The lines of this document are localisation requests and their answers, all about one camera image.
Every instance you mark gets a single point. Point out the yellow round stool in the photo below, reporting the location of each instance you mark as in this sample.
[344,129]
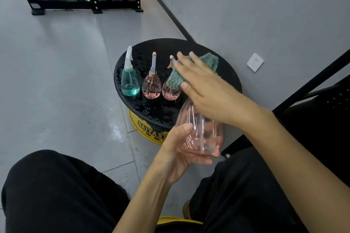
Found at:
[177,220]

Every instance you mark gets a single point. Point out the pink bottle orange white nozzle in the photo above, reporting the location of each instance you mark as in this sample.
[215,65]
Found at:
[205,137]

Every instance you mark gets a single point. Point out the green spray bottle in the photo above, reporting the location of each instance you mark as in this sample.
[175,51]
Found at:
[130,86]

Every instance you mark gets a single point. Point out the black metal rack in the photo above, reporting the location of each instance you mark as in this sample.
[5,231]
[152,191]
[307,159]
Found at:
[322,115]

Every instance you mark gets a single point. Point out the round black table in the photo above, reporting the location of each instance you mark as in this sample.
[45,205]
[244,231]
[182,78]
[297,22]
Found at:
[153,47]

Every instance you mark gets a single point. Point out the person's right forearm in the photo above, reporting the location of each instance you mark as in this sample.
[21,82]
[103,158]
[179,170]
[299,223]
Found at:
[300,164]

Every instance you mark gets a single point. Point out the green cleaning cloth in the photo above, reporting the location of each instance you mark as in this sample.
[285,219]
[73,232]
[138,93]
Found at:
[210,60]

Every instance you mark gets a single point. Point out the yellow barrel base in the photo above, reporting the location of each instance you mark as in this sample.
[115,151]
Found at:
[147,131]

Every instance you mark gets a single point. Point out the pink spray bottle grey nozzle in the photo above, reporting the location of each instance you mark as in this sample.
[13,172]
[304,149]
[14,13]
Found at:
[169,93]
[151,88]

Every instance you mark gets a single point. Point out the person's right hand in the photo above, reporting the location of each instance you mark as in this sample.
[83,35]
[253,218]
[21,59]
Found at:
[221,96]

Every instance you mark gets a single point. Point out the white wall socket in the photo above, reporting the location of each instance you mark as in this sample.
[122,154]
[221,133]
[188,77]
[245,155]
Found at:
[255,62]

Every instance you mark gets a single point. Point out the person's left hand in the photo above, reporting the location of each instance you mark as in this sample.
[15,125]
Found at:
[169,161]

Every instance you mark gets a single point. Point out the person's left forearm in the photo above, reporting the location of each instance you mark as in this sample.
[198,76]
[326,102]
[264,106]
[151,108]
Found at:
[142,208]

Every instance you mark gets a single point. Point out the person's light shoe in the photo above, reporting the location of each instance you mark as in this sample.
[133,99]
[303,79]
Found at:
[186,210]

